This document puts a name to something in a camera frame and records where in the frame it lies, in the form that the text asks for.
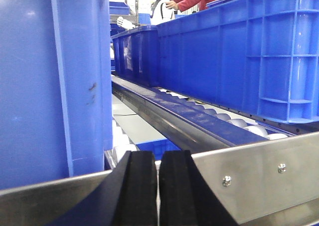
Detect smooth blue plastic bin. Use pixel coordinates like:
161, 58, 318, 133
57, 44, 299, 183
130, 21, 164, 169
0, 0, 112, 189

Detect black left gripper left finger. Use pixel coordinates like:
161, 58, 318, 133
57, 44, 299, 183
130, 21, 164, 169
50, 151, 158, 226

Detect grey roller conveyor track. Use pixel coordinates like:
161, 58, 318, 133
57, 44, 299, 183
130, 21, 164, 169
155, 88, 294, 140

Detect ribbed blue plastic crate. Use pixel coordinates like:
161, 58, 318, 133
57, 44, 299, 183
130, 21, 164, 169
158, 0, 319, 123

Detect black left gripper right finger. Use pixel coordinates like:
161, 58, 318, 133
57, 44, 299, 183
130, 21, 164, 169
159, 150, 238, 226

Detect background blue shelf bins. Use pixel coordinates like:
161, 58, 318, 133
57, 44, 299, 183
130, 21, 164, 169
109, 1, 151, 35

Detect rail screw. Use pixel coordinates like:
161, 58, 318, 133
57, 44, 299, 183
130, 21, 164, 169
278, 163, 287, 174
222, 175, 232, 187

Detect steel front rack rail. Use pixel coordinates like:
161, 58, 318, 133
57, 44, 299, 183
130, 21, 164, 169
0, 133, 319, 226

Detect far blue plastic bin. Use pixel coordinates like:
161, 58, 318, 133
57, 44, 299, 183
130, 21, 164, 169
111, 25, 160, 87

